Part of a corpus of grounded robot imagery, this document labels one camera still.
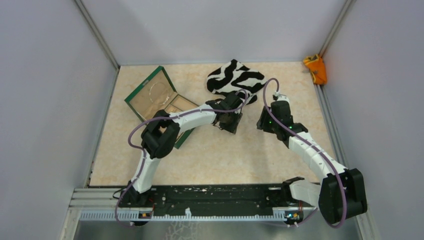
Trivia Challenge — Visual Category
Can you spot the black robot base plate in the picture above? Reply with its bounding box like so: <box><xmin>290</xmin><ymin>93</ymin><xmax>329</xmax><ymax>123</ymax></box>
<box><xmin>118</xmin><ymin>183</ymin><xmax>309</xmax><ymax>217</ymax></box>

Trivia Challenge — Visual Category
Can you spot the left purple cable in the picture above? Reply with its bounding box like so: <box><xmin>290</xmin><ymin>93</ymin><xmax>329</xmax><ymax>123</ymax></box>
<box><xmin>114</xmin><ymin>88</ymin><xmax>250</xmax><ymax>229</ymax></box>

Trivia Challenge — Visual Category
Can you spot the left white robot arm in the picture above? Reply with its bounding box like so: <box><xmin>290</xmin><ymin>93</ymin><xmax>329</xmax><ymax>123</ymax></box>
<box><xmin>120</xmin><ymin>92</ymin><xmax>248</xmax><ymax>207</ymax></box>

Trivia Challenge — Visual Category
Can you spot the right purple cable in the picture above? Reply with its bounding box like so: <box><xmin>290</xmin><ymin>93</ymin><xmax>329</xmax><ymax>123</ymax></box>
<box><xmin>262</xmin><ymin>78</ymin><xmax>348</xmax><ymax>229</ymax></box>

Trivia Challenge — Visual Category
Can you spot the green jewelry box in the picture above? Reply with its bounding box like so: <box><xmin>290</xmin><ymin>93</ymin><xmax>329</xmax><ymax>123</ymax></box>
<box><xmin>124</xmin><ymin>65</ymin><xmax>200</xmax><ymax>150</ymax></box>

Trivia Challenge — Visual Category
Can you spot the zebra pattern cloth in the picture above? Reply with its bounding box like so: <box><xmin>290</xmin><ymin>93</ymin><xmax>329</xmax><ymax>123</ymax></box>
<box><xmin>206</xmin><ymin>59</ymin><xmax>266</xmax><ymax>105</ymax></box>

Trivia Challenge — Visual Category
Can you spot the purple cable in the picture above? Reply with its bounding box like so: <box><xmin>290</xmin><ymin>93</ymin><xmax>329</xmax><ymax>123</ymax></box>
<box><xmin>262</xmin><ymin>78</ymin><xmax>348</xmax><ymax>229</ymax></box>
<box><xmin>114</xmin><ymin>88</ymin><xmax>250</xmax><ymax>229</ymax></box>

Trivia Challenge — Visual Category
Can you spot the white cable duct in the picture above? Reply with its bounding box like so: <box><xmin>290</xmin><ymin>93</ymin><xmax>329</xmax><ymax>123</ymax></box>
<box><xmin>79</xmin><ymin>208</ymin><xmax>287</xmax><ymax>222</ymax></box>

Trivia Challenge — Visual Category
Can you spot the orange cloth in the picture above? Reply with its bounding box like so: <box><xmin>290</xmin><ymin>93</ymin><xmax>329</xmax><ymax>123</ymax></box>
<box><xmin>302</xmin><ymin>54</ymin><xmax>328</xmax><ymax>85</ymax></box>

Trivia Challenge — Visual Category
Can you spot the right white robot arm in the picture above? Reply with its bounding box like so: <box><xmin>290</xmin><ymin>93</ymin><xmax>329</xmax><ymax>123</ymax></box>
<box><xmin>256</xmin><ymin>92</ymin><xmax>368</xmax><ymax>225</ymax></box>

